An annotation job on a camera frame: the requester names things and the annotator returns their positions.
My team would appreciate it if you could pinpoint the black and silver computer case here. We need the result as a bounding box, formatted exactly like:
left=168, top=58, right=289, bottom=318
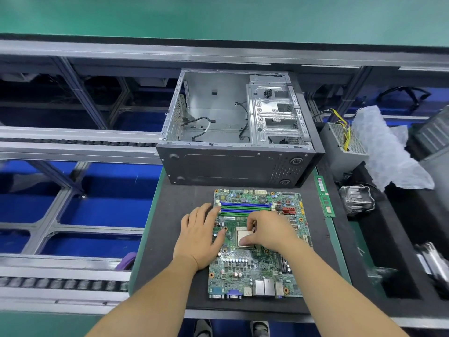
left=156, top=68, right=326, bottom=187

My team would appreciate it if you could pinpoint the white bubble wrap bag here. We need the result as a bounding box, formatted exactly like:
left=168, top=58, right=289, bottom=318
left=351, top=105, right=436, bottom=192

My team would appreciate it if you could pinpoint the person's left shoe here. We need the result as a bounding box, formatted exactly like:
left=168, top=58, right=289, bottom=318
left=193, top=319, right=213, bottom=337

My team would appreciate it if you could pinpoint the person's left hand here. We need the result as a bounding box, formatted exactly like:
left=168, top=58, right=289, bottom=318
left=173, top=203, right=228, bottom=271

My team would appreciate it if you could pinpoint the green RAM stick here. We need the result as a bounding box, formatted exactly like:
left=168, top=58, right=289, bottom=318
left=313, top=172, right=337, bottom=219

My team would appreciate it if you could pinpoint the person's right hand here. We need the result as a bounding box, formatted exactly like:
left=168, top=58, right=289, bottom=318
left=243, top=209, right=304, bottom=256

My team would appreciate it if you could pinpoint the grey power supply unit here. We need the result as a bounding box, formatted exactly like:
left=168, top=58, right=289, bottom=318
left=319, top=109, right=370, bottom=182

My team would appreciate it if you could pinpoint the small metal bracket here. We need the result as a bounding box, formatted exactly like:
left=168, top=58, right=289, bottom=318
left=372, top=266, right=401, bottom=282

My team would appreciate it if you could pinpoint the person's right forearm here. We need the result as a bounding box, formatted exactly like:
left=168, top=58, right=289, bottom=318
left=276, top=241, right=409, bottom=337

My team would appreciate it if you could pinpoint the grey computer tower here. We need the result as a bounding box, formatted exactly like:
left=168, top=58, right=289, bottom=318
left=410, top=105, right=449, bottom=156

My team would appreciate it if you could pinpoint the small gold CPU chip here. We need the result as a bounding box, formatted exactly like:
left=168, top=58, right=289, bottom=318
left=236, top=228, right=258, bottom=249

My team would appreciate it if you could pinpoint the green motherboard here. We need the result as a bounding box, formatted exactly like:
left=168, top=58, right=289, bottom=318
left=207, top=188, right=313, bottom=300

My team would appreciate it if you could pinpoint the green conveyor belt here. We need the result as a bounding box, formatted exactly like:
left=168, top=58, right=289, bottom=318
left=0, top=0, right=449, bottom=48

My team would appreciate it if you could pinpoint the person's shoe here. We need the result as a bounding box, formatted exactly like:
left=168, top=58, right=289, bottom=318
left=193, top=319, right=213, bottom=337
left=250, top=319, right=272, bottom=337

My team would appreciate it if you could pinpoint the silver hard drive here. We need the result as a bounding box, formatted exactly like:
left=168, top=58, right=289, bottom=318
left=415, top=241, right=449, bottom=289

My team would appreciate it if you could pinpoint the dark grey case side panel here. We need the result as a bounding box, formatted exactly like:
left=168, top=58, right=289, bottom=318
left=421, top=147, right=449, bottom=202

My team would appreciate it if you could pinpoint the person's right shoe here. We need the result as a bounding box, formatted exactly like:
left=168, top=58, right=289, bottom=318
left=250, top=319, right=272, bottom=337

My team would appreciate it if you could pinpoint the person's left forearm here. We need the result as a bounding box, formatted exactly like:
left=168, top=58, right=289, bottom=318
left=87, top=255, right=203, bottom=337

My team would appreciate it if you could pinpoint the black cable loop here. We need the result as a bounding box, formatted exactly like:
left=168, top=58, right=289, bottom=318
left=379, top=85, right=433, bottom=110

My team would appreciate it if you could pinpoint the aluminium roller conveyor rail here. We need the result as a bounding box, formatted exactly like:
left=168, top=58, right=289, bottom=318
left=0, top=126, right=164, bottom=165

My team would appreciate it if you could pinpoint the small purple object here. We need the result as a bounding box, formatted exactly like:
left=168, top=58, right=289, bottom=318
left=115, top=252, right=138, bottom=271

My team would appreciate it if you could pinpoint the metal heatsink cooler fan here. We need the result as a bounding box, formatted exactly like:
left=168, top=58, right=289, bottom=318
left=339, top=183, right=377, bottom=217

